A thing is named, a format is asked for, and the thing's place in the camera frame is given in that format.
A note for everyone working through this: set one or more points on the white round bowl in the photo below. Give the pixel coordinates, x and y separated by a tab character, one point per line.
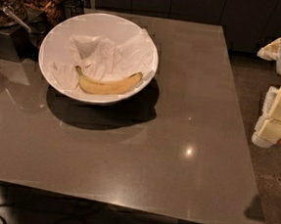
54	49

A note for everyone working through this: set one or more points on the clear plastic spoon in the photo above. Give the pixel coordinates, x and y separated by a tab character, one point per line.
9	12

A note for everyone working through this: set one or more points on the dark glass cup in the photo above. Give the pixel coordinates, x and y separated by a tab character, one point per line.
72	8

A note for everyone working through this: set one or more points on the yellow banana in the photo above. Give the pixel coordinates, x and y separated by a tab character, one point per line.
93	86

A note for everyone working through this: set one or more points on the snack tray with nuts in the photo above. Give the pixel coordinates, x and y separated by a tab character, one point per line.
51	8

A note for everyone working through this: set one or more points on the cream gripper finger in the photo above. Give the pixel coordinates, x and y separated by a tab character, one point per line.
270	52
268	127

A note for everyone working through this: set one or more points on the white crumpled napkin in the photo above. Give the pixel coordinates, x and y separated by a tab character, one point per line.
102	59

